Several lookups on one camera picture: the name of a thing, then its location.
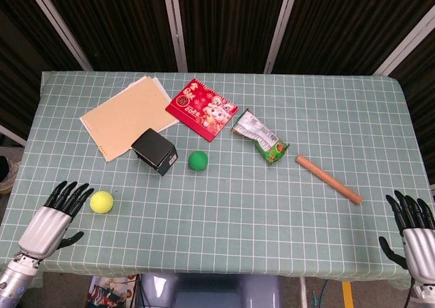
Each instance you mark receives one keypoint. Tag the wooden rolling pin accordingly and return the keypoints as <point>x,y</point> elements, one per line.
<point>328,179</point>

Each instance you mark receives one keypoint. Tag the green ball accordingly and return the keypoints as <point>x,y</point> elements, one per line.
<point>197,160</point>

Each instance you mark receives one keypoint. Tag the green snack bag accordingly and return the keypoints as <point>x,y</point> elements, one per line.
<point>261,136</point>

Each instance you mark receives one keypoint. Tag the black box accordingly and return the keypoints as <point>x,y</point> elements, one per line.
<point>154,151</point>

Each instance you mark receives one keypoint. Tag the yellow ball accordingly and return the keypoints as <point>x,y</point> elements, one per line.
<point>101,202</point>

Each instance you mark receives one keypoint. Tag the beige paper notebook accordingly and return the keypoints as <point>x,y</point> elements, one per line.
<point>125,117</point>

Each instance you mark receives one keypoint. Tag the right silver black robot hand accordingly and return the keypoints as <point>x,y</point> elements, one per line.
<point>418,247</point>

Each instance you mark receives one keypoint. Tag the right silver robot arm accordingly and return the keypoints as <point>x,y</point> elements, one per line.
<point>424,296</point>

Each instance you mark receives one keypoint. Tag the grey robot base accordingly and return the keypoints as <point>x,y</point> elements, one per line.
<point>210,291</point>

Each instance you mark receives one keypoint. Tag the red desk calendar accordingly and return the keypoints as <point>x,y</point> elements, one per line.
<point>200,110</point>

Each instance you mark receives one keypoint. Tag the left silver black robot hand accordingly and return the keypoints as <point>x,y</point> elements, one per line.
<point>44,224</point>

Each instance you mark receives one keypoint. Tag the green checkered tablecloth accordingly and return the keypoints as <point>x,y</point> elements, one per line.
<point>238,213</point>

